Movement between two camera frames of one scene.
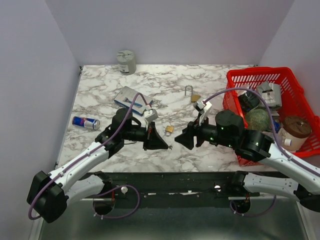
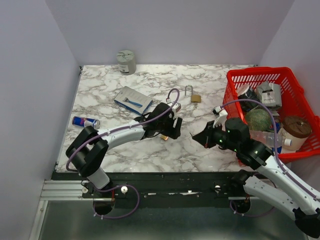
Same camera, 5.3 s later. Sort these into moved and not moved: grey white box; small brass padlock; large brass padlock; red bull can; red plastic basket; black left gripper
Moved: small brass padlock; black left gripper
Not moved: red bull can; red plastic basket; large brass padlock; grey white box
